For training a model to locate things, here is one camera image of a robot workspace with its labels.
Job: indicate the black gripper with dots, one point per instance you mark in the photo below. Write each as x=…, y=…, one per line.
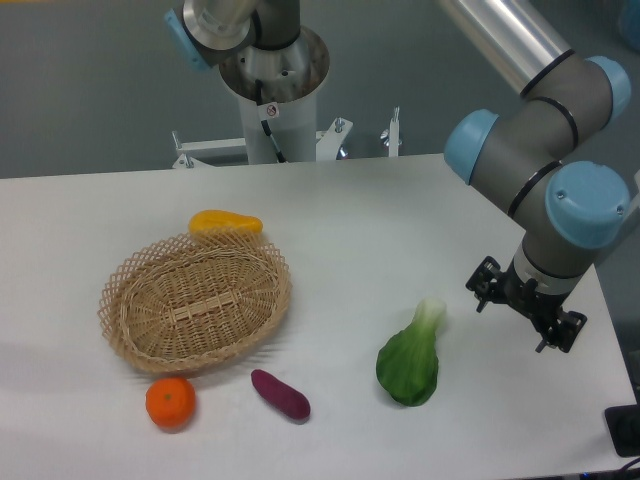
x=558, y=328

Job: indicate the green bok choy vegetable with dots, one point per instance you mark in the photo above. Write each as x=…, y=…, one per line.
x=407, y=366

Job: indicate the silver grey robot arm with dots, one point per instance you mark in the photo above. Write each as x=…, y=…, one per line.
x=569, y=211

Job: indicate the black box at table edge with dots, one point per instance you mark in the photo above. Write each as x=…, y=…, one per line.
x=623, y=426

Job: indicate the purple sweet potato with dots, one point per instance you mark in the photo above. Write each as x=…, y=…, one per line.
x=284, y=398

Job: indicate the woven wicker basket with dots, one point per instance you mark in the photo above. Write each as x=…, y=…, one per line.
x=195, y=300

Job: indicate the orange tangerine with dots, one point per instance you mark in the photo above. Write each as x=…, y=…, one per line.
x=170, y=403

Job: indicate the white metal frame bracket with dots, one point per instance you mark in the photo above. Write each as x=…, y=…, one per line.
x=267, y=146

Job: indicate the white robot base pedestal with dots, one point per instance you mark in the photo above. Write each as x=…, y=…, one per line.
x=279, y=86

